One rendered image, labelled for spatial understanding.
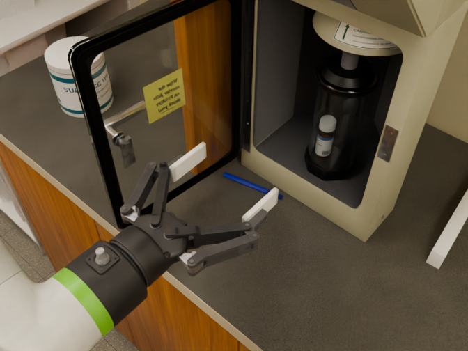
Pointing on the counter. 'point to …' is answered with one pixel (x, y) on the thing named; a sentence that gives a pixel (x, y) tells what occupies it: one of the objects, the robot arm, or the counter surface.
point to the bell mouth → (352, 37)
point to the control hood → (404, 13)
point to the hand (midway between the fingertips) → (233, 175)
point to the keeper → (390, 135)
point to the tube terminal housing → (409, 107)
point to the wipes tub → (64, 75)
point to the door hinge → (248, 10)
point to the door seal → (97, 107)
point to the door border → (99, 104)
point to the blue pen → (249, 184)
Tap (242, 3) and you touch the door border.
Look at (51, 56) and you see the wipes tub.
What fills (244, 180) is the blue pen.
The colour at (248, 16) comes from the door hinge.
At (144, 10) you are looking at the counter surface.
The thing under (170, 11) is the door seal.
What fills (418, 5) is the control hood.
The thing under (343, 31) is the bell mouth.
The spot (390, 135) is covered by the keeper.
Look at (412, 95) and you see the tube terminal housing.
